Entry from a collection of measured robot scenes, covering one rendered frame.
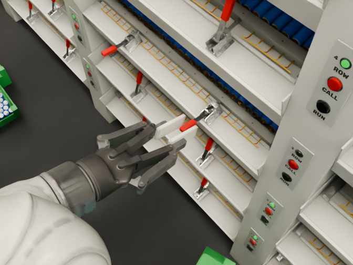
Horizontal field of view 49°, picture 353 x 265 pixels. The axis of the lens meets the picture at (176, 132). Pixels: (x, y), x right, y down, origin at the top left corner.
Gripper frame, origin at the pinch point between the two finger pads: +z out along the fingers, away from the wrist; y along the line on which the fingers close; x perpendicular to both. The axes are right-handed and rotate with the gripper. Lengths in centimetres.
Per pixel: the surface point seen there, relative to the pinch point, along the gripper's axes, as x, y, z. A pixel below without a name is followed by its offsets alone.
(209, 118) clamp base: 0.3, 0.9, 8.1
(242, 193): -19.0, 12.0, 14.6
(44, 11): -20, -75, 12
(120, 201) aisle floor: -53, -18, 4
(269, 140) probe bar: 3.2, 12.9, 11.4
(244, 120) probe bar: 3.0, 6.5, 11.1
